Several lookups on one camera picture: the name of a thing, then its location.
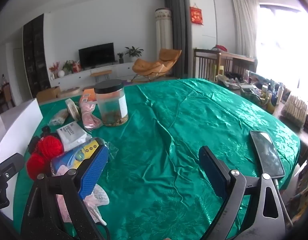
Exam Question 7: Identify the white tissue packet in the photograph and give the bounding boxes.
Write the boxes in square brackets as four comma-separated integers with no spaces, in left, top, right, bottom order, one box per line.
[56,121,93,152]

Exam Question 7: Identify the smartphone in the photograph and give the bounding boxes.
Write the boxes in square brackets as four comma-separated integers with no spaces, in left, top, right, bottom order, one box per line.
[249,130,286,178]

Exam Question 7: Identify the covered standing air conditioner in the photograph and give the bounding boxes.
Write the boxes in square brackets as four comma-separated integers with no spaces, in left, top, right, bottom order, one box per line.
[155,8,173,60]

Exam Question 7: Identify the wooden dining chair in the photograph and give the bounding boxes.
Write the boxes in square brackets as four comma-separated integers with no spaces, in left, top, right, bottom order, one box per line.
[0,81,15,110]

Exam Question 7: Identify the orange book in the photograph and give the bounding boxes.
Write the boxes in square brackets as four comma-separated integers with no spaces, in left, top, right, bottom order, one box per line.
[79,89,98,104]

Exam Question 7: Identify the bag of cotton swabs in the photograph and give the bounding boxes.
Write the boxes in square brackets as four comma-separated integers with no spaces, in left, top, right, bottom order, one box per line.
[48,108,69,127]

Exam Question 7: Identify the wooden slatted crib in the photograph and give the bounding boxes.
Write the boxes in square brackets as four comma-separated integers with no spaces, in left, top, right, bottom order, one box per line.
[193,48,258,82]

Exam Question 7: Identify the orange lounge chair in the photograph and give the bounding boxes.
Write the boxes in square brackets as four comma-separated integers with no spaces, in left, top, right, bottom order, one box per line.
[131,48,182,82]

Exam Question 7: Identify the pile of assorted household things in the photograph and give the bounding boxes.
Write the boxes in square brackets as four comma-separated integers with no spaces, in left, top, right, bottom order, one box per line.
[216,70,287,113]

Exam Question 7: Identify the red yarn ball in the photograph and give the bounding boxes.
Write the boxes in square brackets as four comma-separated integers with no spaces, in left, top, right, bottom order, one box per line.
[26,153,52,180]
[37,135,64,159]

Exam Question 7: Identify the white pink patterned cloth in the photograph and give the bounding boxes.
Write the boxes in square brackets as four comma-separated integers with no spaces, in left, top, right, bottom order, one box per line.
[54,184,110,227]

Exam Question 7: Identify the round beige cushion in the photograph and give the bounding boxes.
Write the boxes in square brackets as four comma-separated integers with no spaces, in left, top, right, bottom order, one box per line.
[57,87,81,98]

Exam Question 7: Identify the pink socks packet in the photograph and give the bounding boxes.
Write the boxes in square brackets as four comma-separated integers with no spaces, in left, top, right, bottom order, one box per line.
[79,102,104,133]

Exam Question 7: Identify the black television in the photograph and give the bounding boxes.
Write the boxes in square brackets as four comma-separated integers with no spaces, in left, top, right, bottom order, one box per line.
[78,42,115,68]

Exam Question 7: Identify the dark display cabinet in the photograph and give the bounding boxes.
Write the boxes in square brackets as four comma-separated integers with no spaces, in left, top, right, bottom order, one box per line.
[23,14,50,99]

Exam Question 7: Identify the large green potted plant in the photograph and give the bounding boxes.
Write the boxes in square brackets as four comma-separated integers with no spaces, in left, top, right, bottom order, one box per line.
[124,46,144,62]

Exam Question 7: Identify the red wall hanging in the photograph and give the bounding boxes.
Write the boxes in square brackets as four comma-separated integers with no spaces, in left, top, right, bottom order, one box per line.
[190,6,204,26]

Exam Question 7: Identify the white curtain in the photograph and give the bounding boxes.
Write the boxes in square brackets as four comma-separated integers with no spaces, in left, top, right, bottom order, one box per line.
[231,0,260,59]

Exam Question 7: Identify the green satin tablecloth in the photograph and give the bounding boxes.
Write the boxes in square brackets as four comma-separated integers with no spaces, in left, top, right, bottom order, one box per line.
[12,78,302,240]

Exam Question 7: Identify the red flowers in vase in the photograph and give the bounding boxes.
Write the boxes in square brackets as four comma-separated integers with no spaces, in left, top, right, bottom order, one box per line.
[49,62,60,80]

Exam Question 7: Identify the wooden bench with metal legs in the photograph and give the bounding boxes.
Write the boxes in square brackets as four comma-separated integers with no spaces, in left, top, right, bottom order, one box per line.
[90,70,112,84]

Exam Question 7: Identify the white television cabinet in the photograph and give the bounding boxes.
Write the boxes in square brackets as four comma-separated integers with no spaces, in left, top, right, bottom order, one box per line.
[49,62,139,88]

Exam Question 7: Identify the grey curtain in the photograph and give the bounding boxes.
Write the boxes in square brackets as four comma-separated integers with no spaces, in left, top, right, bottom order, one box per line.
[164,0,193,78]

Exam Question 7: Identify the white storage box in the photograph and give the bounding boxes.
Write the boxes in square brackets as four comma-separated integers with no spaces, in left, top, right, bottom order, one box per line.
[0,98,43,222]

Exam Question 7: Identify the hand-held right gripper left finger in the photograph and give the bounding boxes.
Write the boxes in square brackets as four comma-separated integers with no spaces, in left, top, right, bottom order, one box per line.
[20,144,110,240]

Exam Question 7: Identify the blue yellow packet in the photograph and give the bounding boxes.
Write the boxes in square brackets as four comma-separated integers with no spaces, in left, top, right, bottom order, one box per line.
[50,137,119,180]

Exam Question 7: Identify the clear jar with black lid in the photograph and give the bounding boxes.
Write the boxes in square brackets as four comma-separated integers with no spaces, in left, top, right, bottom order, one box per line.
[94,79,129,127]

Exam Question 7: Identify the beige packaged item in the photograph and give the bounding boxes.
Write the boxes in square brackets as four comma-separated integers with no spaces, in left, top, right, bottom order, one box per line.
[280,94,308,128]

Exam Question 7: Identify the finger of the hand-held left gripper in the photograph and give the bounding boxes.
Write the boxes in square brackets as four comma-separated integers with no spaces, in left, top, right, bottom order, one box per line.
[0,153,24,180]

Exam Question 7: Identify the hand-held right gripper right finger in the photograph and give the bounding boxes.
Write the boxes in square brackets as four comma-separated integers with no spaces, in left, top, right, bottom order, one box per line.
[198,145,287,240]

